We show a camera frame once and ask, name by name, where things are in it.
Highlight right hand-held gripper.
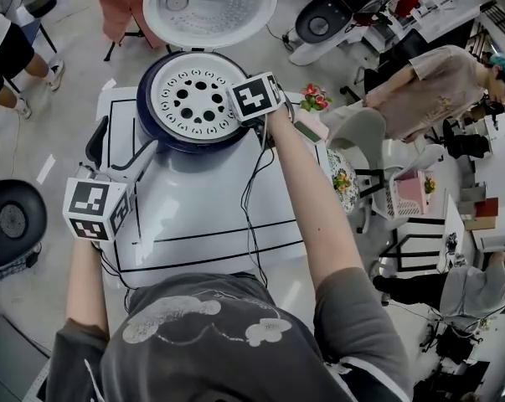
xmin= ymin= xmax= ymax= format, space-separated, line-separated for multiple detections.
xmin=225 ymin=71 xmax=295 ymax=137

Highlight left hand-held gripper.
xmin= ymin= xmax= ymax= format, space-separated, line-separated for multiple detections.
xmin=62 ymin=115 xmax=159 ymax=242

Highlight white perforated steamer plate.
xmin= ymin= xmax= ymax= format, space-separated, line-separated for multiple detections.
xmin=150 ymin=52 xmax=248 ymax=142

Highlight person's right forearm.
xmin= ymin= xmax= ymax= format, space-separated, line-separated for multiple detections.
xmin=265 ymin=106 xmax=367 ymax=305

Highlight person's left forearm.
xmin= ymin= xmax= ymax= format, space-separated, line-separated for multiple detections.
xmin=64 ymin=236 xmax=111 ymax=338

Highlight navy rice cooker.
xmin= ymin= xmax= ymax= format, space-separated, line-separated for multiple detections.
xmin=136 ymin=0 xmax=279 ymax=158

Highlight pink artificial flowers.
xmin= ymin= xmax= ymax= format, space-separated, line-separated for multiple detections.
xmin=300 ymin=82 xmax=334 ymax=112

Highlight white table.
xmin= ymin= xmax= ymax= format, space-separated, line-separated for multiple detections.
xmin=95 ymin=85 xmax=333 ymax=292

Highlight white chair with black seat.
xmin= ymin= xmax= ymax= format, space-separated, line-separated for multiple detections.
xmin=288 ymin=0 xmax=356 ymax=67

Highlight grey chair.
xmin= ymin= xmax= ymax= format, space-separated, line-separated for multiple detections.
xmin=322 ymin=107 xmax=390 ymax=200

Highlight black mesh chair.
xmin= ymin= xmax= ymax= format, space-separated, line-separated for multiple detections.
xmin=0 ymin=178 xmax=49 ymax=270

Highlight pink covered chair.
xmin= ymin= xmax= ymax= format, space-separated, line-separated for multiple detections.
xmin=82 ymin=0 xmax=169 ymax=63

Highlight white office chair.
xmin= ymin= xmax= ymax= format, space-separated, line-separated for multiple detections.
xmin=356 ymin=143 xmax=448 ymax=235

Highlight pink folder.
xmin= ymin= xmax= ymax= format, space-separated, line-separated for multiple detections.
xmin=396 ymin=170 xmax=434 ymax=217

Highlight person's grey printed shirt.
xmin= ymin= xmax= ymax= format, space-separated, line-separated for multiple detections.
xmin=45 ymin=265 xmax=415 ymax=402

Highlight black-framed white desk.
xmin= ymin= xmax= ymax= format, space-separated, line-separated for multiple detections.
xmin=379 ymin=188 xmax=476 ymax=276

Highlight grey metal shelf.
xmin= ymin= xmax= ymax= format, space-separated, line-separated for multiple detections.
xmin=0 ymin=316 xmax=52 ymax=402

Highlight brown and red boxes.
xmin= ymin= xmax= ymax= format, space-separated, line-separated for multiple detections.
xmin=459 ymin=181 xmax=501 ymax=232

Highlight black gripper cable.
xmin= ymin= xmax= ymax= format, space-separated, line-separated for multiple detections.
xmin=240 ymin=117 xmax=278 ymax=289
xmin=93 ymin=240 xmax=138 ymax=292

